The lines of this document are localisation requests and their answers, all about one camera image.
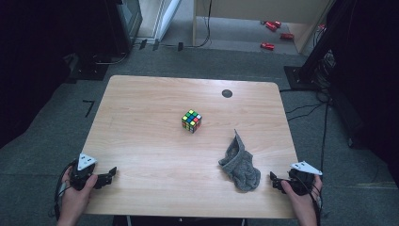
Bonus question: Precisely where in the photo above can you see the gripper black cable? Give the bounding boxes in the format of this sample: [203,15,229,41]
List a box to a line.
[295,175,325,226]
[53,159,78,221]

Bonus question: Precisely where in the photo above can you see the person's left hand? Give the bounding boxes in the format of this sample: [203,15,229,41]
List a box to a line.
[60,170,99,215]

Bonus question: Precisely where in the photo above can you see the black flat stand base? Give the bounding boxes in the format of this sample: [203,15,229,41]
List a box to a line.
[66,52,110,82]

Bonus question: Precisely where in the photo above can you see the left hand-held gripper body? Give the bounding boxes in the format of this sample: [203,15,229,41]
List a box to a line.
[69,153,104,191]

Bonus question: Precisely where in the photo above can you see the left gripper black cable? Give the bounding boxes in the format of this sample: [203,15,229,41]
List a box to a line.
[53,159,78,221]

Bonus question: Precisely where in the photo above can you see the black metal stand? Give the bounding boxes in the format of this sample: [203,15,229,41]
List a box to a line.
[283,0,339,92]

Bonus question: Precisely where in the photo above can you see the white panel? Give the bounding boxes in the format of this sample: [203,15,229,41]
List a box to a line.
[152,0,184,42]

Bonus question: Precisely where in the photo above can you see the person's right hand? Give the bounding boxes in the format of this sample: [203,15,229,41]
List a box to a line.
[280,174,324,218]

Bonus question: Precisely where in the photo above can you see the multicoloured puzzle cube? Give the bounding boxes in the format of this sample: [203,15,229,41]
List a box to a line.
[181,108,203,134]

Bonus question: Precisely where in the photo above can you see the black hanging cable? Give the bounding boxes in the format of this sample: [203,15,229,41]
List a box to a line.
[183,0,214,49]

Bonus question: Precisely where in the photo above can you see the black floor cables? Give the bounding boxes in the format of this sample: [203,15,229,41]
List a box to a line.
[278,87,332,174]

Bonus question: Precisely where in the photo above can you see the grey fuzzy cloth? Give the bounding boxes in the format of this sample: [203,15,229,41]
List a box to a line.
[218,129,262,193]

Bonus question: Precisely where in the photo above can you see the dark monitor on stand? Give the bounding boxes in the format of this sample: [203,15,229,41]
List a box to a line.
[105,0,144,57]

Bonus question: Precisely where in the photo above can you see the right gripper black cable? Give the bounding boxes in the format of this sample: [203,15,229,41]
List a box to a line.
[295,175,325,226]

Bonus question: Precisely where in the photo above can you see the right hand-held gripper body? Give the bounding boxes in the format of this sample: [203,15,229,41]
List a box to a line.
[279,160,324,197]

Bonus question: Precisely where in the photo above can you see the light wooden shelf frame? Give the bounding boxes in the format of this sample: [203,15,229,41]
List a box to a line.
[191,0,334,55]

